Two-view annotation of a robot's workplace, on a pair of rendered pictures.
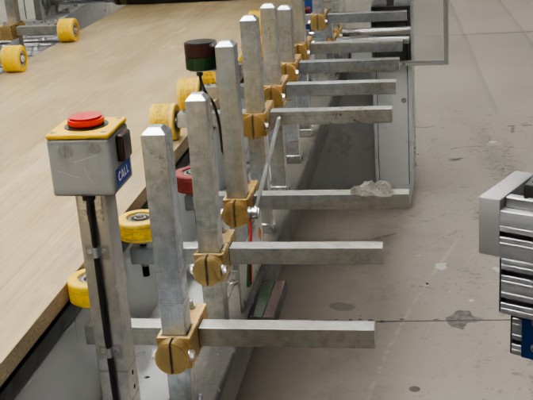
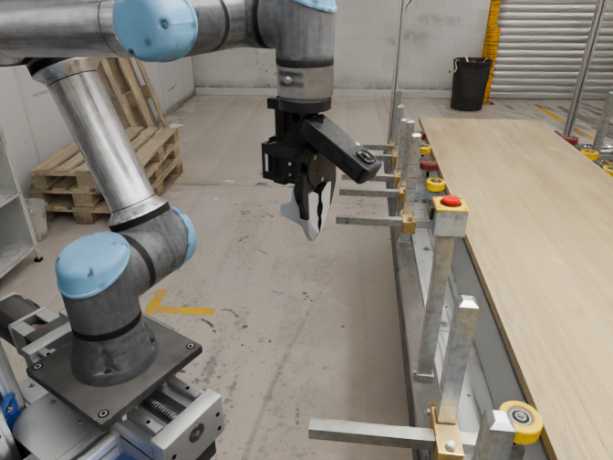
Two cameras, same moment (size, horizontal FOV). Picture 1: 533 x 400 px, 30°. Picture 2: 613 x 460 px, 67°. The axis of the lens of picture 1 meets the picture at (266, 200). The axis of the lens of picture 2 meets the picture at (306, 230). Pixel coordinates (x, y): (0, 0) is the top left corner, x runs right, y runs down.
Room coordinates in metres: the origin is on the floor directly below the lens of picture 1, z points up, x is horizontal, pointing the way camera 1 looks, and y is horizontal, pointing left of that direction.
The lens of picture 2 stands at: (1.98, -0.20, 1.65)
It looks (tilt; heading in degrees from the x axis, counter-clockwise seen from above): 28 degrees down; 176
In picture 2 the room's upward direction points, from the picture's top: straight up
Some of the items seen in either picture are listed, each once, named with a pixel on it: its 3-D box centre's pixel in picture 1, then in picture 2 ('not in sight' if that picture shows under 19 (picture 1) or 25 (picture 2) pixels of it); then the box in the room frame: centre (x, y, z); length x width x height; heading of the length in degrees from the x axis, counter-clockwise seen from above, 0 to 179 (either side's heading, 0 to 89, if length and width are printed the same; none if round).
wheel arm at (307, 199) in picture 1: (296, 201); not in sight; (1.82, -0.06, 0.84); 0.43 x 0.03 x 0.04; 80
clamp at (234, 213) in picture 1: (239, 203); not in sight; (1.82, 0.05, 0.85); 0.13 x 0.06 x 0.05; 170
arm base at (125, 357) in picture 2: not in sight; (110, 335); (1.29, -0.50, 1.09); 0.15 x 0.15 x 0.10
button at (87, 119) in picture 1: (86, 123); (451, 202); (1.05, 0.19, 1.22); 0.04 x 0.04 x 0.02
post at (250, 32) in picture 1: (257, 128); not in sight; (2.04, 0.01, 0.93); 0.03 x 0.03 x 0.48; 80
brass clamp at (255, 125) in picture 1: (258, 119); not in sight; (2.06, 0.01, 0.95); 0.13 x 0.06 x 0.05; 170
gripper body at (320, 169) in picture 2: not in sight; (300, 141); (1.34, -0.16, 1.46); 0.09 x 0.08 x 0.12; 53
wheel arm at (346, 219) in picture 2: not in sight; (390, 222); (0.35, 0.25, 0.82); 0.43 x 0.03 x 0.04; 80
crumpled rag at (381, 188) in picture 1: (373, 185); not in sight; (1.79, -0.20, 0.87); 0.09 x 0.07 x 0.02; 80
